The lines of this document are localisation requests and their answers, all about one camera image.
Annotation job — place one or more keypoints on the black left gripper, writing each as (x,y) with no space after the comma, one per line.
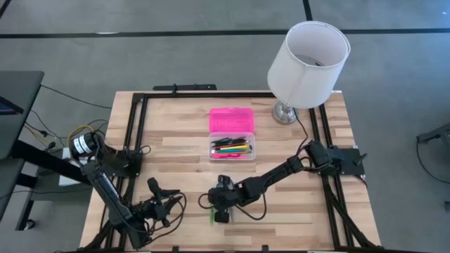
(149,210)

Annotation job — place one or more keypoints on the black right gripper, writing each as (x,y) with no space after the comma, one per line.
(225,198)

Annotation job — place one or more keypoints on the light green mechanical pencil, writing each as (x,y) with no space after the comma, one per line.
(212,218)

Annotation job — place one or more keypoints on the pink highlighter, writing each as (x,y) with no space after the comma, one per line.
(225,155)

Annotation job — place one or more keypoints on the pink colored pencil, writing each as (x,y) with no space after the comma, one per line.
(242,157)

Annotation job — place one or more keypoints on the blue marker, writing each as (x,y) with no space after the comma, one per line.
(232,151)

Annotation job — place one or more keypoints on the yellow highlighter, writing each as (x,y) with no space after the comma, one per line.
(235,147)

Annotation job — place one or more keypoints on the black pen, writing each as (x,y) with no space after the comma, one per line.
(216,144)

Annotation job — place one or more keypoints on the black marker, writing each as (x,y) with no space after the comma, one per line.
(228,140)

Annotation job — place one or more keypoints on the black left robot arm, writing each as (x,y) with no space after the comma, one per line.
(109,196)

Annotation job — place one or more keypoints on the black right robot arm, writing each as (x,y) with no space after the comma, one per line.
(274,175)

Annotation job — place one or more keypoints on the clear supply box pink lid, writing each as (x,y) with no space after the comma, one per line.
(230,121)

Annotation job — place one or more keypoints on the white control box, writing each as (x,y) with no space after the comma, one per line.
(68,180)

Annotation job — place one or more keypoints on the black mounting bar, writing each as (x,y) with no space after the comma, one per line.
(186,87)

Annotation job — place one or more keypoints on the white shade silver table lamp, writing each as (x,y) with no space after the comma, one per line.
(306,70)

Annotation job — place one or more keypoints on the grey desk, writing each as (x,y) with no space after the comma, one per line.
(17,105)

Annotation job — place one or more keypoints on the dark blue device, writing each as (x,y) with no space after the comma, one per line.
(10,107)

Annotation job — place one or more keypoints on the grey furniture leg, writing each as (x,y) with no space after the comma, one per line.
(436,133)

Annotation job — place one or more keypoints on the black aluminium table frame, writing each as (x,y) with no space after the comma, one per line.
(211,95)

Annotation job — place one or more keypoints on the black desk leg frame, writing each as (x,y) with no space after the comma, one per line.
(35,160)

